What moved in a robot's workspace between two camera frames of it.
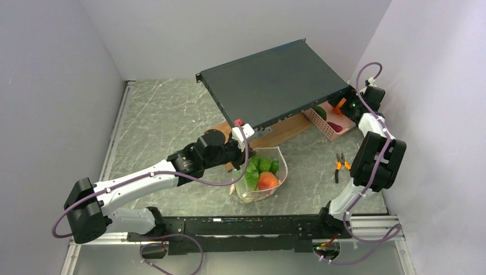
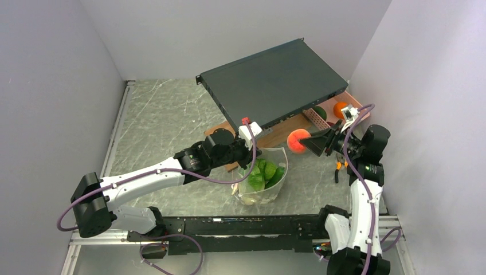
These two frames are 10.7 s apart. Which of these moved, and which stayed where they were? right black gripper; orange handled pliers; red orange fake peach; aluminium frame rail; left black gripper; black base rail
Moved: red orange fake peach; right black gripper
Stayed: aluminium frame rail; orange handled pliers; left black gripper; black base rail
